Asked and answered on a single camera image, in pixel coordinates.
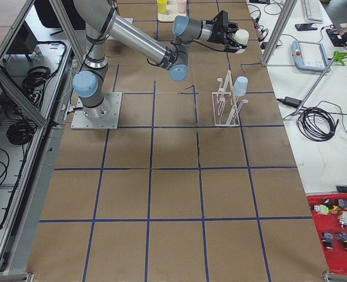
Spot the cream serving tray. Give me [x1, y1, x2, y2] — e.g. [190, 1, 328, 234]
[157, 9, 188, 22]

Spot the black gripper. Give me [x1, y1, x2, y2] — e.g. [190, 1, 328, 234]
[205, 11, 247, 53]

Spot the pink cup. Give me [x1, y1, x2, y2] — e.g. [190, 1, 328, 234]
[177, 0, 187, 14]

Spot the black smartphone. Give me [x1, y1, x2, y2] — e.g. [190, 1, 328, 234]
[295, 23, 318, 32]

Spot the red parts tray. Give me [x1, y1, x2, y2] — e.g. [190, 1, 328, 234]
[307, 193, 347, 275]

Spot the white keyboard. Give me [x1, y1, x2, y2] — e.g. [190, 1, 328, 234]
[302, 0, 323, 22]

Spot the white wire cup rack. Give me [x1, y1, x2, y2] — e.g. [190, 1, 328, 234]
[211, 70, 248, 127]

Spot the aluminium frame post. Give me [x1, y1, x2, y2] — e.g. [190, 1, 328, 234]
[261, 0, 297, 66]

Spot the coiled black cable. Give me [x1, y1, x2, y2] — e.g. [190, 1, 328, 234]
[296, 106, 339, 142]

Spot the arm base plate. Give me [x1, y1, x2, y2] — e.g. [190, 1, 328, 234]
[71, 92, 122, 130]

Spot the black power adapter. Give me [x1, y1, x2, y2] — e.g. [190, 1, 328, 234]
[283, 96, 302, 108]

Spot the light blue cup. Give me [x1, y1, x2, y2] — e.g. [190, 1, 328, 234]
[233, 76, 248, 97]

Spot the yellow cup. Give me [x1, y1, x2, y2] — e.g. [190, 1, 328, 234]
[156, 0, 168, 14]

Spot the cream white cup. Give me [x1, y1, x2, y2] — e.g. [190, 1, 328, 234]
[233, 29, 249, 53]

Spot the teach pendant tablet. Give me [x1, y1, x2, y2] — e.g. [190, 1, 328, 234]
[291, 40, 329, 72]

